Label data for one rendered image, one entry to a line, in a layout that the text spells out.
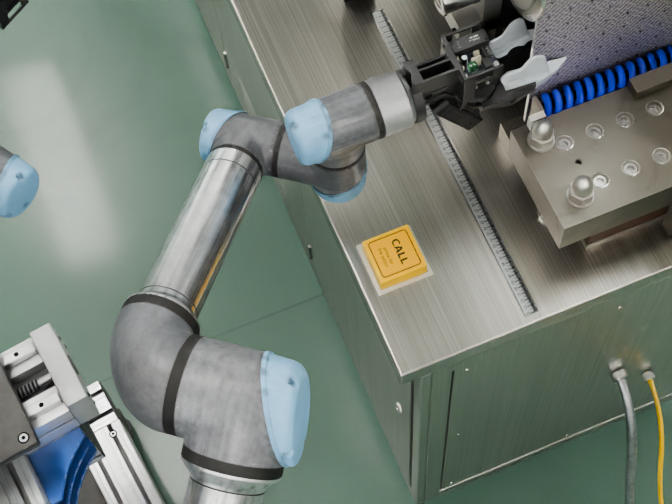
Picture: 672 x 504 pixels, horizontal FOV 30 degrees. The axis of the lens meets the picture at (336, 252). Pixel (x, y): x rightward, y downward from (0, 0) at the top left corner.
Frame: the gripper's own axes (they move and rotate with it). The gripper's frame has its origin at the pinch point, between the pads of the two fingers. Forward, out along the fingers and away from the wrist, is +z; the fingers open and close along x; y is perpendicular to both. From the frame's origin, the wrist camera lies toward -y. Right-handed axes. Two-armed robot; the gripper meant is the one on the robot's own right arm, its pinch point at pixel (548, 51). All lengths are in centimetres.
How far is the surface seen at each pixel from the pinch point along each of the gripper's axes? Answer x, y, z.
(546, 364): -26, -45, -8
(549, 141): -8.5, -7.4, -3.2
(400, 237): -8.1, -19.9, -24.3
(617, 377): -27, -65, 7
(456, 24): 7.9, 1.2, -9.5
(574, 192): -16.8, -6.7, -3.8
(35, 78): 104, -113, -70
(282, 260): 37, -112, -33
